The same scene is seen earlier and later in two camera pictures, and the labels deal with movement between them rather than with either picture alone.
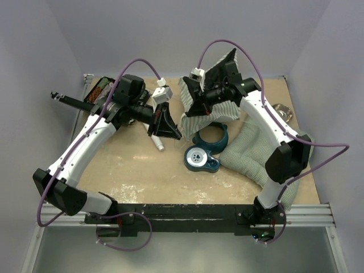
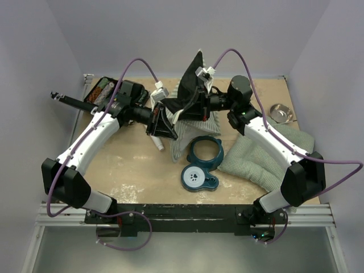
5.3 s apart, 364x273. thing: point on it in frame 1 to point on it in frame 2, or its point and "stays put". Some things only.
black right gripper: (201, 106) to (198, 108)
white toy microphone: (157, 142) stays put
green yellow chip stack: (103, 82) stays put
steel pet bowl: (284, 111) stays put
